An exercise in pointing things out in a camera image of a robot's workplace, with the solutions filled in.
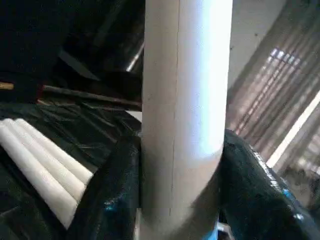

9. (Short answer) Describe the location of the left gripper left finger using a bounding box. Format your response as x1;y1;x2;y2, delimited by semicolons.
66;136;143;240

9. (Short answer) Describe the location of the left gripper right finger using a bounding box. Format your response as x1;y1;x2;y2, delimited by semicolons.
212;128;315;240

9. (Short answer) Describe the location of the black plastic sheet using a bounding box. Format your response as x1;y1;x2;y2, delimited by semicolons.
0;99;145;240

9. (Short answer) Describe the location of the metal rod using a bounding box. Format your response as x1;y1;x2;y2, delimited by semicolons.
37;84;142;112

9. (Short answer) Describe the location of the striped window blind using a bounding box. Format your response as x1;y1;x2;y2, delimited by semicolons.
229;0;320;181

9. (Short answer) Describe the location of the black backdrop cloth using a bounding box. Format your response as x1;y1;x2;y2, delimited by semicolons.
0;0;146;106

